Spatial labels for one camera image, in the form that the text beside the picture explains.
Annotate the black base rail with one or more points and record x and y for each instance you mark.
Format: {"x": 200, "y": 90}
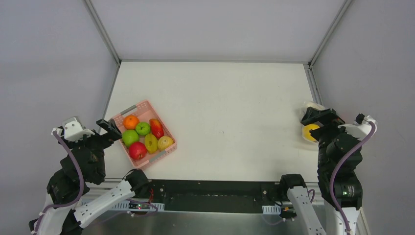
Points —
{"x": 215, "y": 196}

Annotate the orange fake fruit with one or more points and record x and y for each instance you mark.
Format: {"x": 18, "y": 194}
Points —
{"x": 130, "y": 122}

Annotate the red fake apple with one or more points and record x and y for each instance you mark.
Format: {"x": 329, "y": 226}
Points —
{"x": 137, "y": 150}

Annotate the yellow fake lemon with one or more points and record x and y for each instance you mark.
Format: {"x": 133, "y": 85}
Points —
{"x": 306, "y": 134}

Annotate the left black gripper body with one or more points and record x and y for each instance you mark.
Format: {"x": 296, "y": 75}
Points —
{"x": 103, "y": 133}

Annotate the yellow-green fake fruit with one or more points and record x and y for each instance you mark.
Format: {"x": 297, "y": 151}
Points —
{"x": 151, "y": 143}

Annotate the clear zip top bag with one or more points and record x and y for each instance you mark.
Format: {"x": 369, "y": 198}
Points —
{"x": 303, "y": 110}

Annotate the pink plastic basket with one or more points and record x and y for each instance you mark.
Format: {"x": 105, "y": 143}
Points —
{"x": 144, "y": 111}

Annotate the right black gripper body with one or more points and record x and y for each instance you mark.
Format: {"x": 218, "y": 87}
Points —
{"x": 323, "y": 119}

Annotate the yellow fake pear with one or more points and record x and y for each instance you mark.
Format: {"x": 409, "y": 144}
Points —
{"x": 164, "y": 142}

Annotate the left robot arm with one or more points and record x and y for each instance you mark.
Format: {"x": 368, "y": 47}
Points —
{"x": 63, "y": 213}

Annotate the red fake mango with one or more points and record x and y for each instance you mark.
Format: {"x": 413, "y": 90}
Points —
{"x": 156, "y": 128}

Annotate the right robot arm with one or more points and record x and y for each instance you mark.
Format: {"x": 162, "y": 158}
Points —
{"x": 339, "y": 152}

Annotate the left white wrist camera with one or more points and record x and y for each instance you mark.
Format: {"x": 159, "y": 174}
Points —
{"x": 72, "y": 130}

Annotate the large green fake apple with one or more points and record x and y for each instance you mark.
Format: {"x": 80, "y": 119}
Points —
{"x": 129, "y": 137}

